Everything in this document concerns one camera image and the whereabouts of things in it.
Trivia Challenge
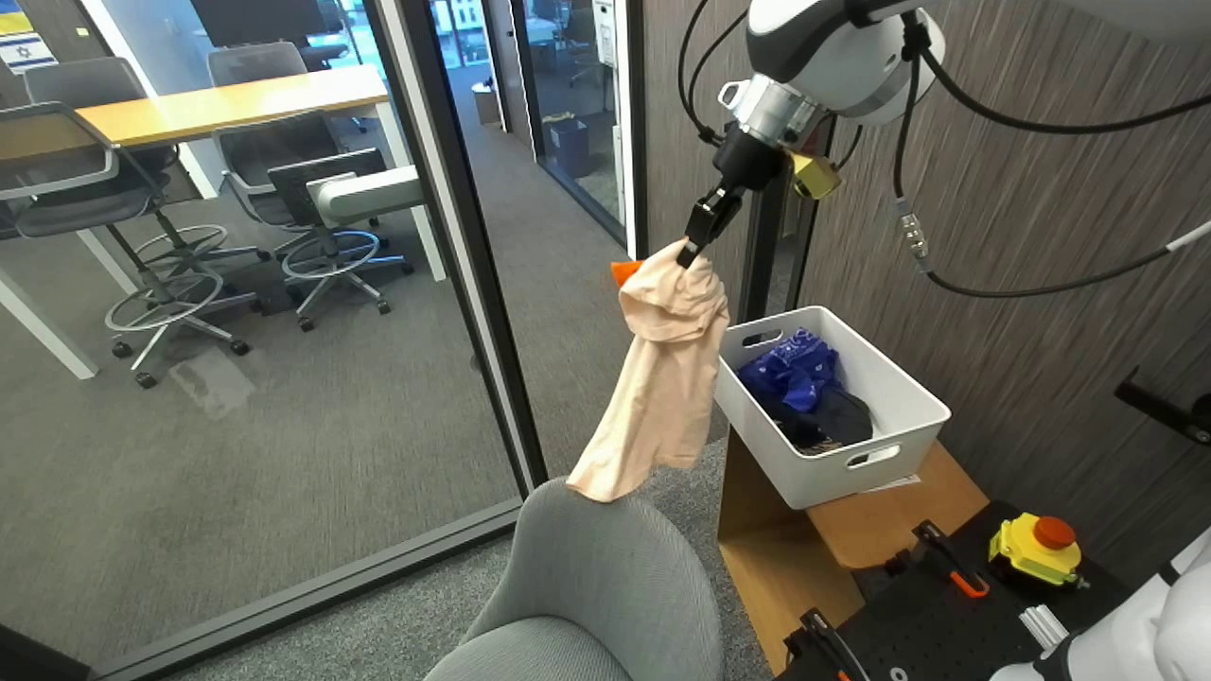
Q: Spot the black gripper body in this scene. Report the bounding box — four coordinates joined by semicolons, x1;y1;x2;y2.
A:
708;126;795;202

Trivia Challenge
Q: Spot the peach cloth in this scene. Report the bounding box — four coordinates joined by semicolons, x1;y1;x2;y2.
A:
565;238;736;508

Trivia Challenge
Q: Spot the white plastic basket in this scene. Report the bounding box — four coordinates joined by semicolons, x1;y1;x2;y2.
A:
710;304;956;513

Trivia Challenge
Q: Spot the grey swivel office chair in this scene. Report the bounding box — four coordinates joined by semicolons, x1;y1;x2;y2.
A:
205;39;429;333
0;53;256;394

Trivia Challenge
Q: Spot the grey plastic chair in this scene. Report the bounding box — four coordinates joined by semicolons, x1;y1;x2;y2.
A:
420;473;727;681

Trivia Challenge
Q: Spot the blue cloth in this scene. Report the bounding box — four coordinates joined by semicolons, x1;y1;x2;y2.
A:
736;328;847;426

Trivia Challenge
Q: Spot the dark brown cloth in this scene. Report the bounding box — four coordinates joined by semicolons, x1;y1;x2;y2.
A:
779;381;878;457

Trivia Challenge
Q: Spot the wooden stand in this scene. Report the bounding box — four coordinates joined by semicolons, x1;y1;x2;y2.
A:
717;430;997;679

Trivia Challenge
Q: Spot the yellow emergency stop button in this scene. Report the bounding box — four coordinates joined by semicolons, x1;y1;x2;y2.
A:
985;508;1091;595

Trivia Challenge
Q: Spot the black perforated robot table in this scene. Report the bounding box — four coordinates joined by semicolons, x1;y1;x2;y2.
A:
774;503;1139;681

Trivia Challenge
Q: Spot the wooden top office table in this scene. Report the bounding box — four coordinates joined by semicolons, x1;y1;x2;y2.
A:
0;63;449;381

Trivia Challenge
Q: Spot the silver aluminium profile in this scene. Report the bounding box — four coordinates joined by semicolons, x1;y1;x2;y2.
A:
1020;600;1076;653

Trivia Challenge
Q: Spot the yellowish wrist camera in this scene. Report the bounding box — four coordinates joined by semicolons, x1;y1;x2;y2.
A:
786;146;844;204

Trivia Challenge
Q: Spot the black door frame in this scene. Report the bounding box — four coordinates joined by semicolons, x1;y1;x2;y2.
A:
738;187;811;327

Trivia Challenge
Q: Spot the glass door white frame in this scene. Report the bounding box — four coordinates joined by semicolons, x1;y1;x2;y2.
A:
506;0;646;266

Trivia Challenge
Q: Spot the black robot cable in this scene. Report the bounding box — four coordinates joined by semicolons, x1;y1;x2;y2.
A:
887;11;1211;304

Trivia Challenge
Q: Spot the black glass wall post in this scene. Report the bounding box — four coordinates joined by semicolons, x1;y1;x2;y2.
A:
365;0;554;491

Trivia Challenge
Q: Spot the orange handled black clamp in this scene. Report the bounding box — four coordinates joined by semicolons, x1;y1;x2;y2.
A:
914;520;997;607

